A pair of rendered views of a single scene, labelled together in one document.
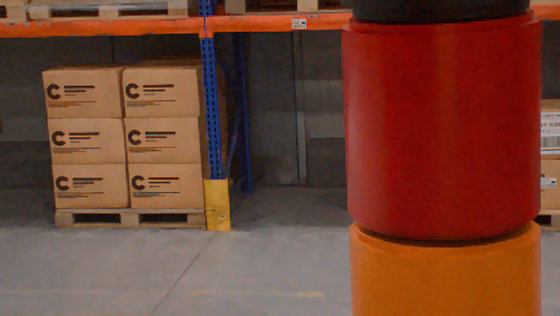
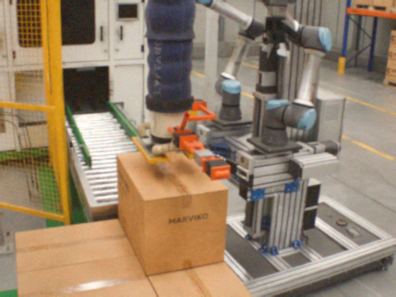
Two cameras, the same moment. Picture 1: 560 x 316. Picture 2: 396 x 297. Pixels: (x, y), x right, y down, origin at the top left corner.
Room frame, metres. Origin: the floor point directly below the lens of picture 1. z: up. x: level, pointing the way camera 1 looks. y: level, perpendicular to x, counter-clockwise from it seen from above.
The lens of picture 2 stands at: (-0.87, -3.51, 1.82)
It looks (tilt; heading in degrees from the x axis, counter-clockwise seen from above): 19 degrees down; 53
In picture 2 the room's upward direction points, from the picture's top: 2 degrees clockwise
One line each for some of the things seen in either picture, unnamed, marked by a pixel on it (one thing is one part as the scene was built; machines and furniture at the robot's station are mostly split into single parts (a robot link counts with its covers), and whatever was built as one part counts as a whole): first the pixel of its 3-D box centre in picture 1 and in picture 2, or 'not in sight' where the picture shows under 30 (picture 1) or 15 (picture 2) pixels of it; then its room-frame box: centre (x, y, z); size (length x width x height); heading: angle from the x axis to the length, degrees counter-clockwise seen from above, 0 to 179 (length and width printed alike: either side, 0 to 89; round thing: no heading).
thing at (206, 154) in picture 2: not in sight; (204, 158); (0.16, -2.18, 1.18); 0.07 x 0.07 x 0.04; 75
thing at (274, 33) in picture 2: not in sight; (275, 30); (0.58, -2.11, 1.66); 0.09 x 0.08 x 0.12; 169
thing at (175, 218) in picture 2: not in sight; (167, 205); (0.28, -1.73, 0.74); 0.60 x 0.40 x 0.40; 75
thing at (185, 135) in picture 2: not in sight; (185, 139); (0.22, -1.97, 1.18); 0.10 x 0.08 x 0.06; 165
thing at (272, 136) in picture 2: not in sight; (275, 133); (0.85, -1.90, 1.09); 0.15 x 0.15 x 0.10
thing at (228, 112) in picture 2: not in sight; (230, 109); (0.94, -1.42, 1.09); 0.15 x 0.15 x 0.10
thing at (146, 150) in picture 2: not in sight; (149, 146); (0.19, -1.70, 1.08); 0.34 x 0.10 x 0.05; 75
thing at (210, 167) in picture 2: not in sight; (216, 169); (0.12, -2.31, 1.18); 0.08 x 0.07 x 0.05; 75
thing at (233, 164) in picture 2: not in sight; (225, 162); (0.20, -2.27, 1.18); 0.31 x 0.03 x 0.05; 87
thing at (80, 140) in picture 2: not in sight; (71, 130); (0.50, 0.18, 0.60); 1.60 x 0.10 x 0.09; 76
